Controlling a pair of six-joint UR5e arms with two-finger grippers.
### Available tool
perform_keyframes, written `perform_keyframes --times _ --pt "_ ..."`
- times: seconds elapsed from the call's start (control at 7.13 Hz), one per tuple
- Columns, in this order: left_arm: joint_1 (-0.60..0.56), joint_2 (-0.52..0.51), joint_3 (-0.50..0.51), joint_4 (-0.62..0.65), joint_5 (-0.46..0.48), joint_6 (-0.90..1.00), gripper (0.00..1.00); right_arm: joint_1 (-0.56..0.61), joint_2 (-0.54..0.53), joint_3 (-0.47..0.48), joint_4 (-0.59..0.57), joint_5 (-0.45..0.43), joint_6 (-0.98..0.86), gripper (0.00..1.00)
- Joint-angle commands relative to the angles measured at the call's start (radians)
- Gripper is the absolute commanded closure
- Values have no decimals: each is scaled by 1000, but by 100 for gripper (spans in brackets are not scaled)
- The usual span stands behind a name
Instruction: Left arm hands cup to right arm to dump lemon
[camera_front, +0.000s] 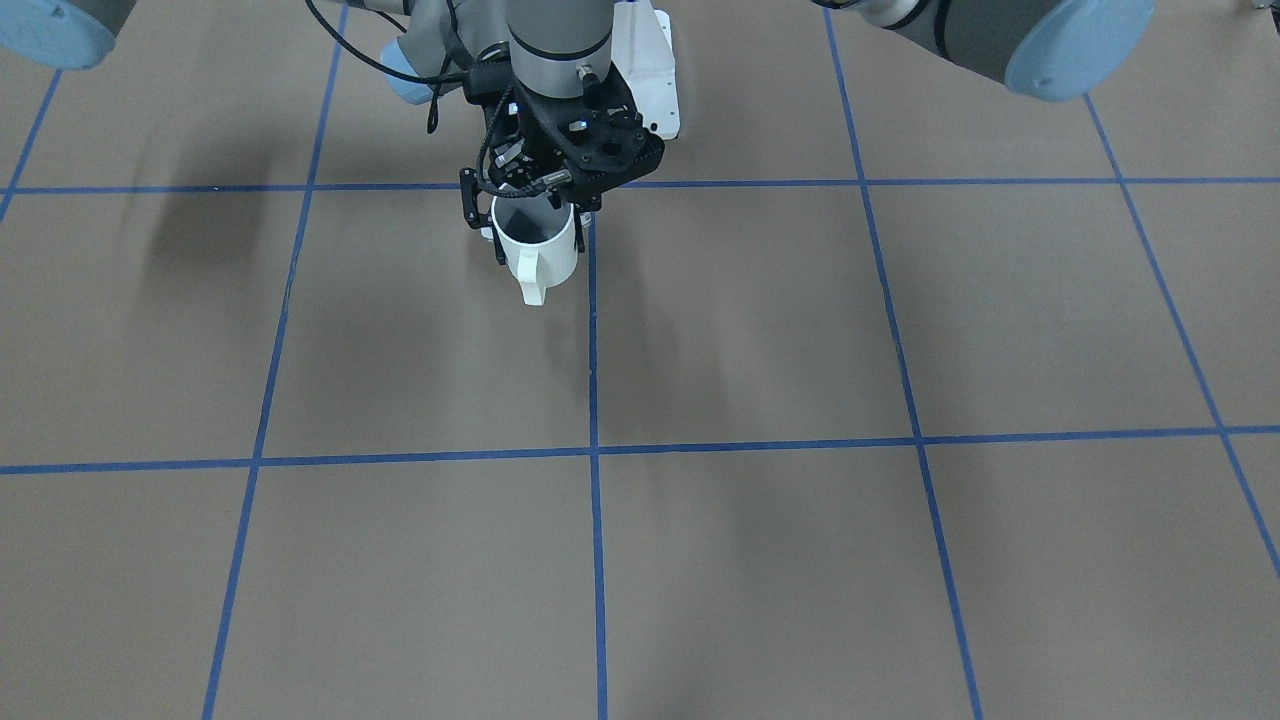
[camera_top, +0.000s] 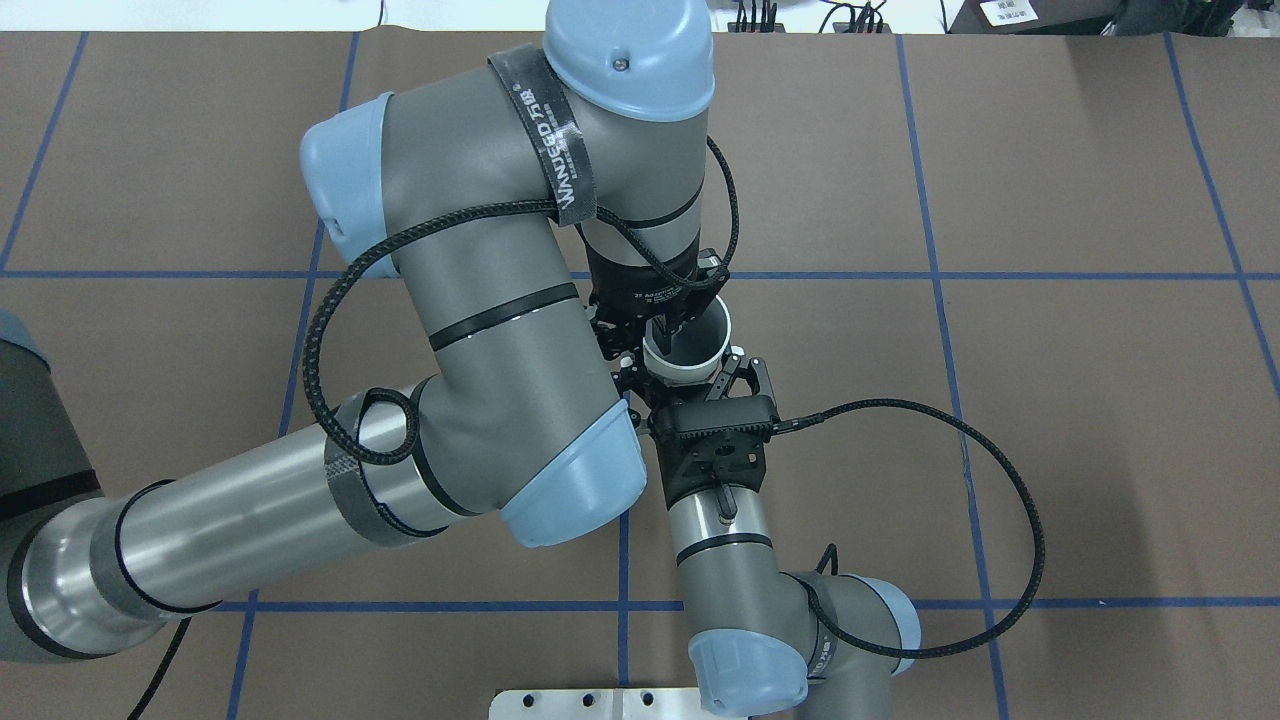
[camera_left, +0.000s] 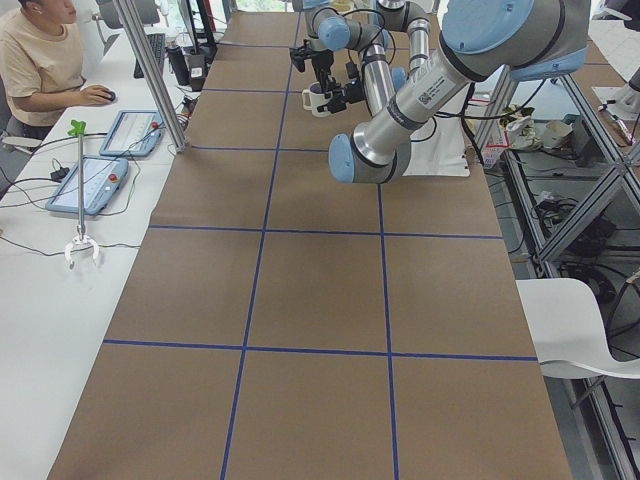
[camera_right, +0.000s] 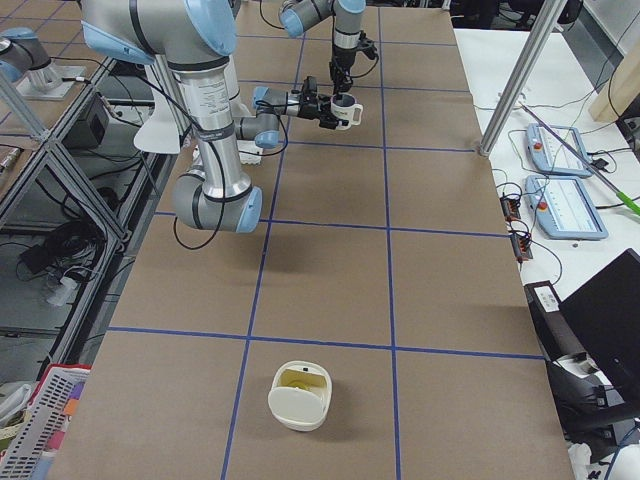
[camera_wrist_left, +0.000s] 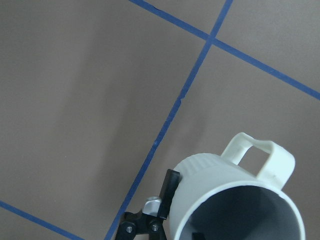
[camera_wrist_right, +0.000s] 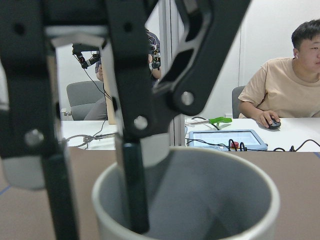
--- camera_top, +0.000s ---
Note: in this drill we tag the white mug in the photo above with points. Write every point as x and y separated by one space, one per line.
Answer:
694 352

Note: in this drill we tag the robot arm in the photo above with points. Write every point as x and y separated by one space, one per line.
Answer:
452 370
762 640

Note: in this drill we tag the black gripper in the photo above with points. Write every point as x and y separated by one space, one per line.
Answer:
752 379
632 291

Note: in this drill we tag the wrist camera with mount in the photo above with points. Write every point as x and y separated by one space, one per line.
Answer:
695 420

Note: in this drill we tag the white column pedestal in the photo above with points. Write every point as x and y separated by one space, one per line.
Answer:
598 703

